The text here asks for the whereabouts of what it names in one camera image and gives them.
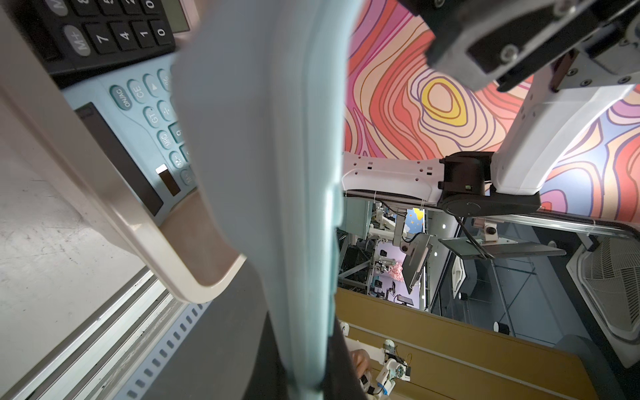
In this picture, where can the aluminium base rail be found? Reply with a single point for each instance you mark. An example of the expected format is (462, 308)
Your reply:
(119, 351)

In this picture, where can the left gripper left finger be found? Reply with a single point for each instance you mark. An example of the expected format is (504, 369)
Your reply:
(230, 353)

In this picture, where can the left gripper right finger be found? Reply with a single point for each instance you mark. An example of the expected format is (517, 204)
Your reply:
(340, 382)

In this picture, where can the light blue calculator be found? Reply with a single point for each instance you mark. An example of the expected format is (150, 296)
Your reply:
(260, 92)
(130, 114)

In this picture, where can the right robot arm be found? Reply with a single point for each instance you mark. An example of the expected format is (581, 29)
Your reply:
(398, 107)

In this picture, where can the light blue calculator front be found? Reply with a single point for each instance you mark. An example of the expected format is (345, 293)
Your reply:
(130, 114)

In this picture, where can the pink calculator front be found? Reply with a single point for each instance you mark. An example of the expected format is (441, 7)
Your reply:
(182, 15)

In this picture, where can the black calculator front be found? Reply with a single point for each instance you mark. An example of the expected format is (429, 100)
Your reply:
(72, 37)

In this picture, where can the white plastic storage box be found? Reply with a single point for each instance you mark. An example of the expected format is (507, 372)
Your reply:
(186, 253)

